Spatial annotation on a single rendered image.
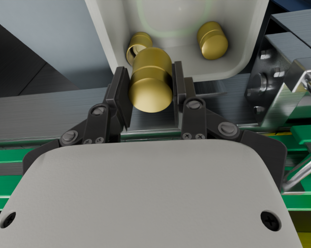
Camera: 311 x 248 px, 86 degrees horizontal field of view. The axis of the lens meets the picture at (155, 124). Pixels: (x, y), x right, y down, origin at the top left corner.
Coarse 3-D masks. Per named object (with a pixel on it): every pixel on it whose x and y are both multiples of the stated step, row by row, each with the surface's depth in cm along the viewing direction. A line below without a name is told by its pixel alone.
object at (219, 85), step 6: (198, 84) 30; (204, 84) 30; (210, 84) 29; (216, 84) 29; (222, 84) 29; (198, 90) 29; (204, 90) 29; (210, 90) 28; (216, 90) 28; (222, 90) 28
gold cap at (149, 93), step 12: (156, 48) 14; (144, 60) 13; (156, 60) 13; (168, 60) 14; (132, 72) 13; (144, 72) 12; (156, 72) 12; (168, 72) 13; (132, 84) 12; (144, 84) 11; (156, 84) 11; (168, 84) 12; (132, 96) 12; (144, 96) 12; (156, 96) 12; (168, 96) 12; (144, 108) 13; (156, 108) 13
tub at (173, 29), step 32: (96, 0) 16; (128, 0) 22; (160, 0) 22; (192, 0) 21; (224, 0) 21; (256, 0) 16; (128, 32) 24; (160, 32) 24; (192, 32) 24; (224, 32) 24; (256, 32) 18; (128, 64) 24; (192, 64) 23; (224, 64) 22
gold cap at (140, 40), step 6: (132, 36) 24; (138, 36) 23; (144, 36) 23; (132, 42) 23; (138, 42) 22; (144, 42) 22; (150, 42) 24; (132, 48) 26; (138, 48) 25; (144, 48) 25; (126, 54) 23; (132, 54) 25; (132, 60) 24
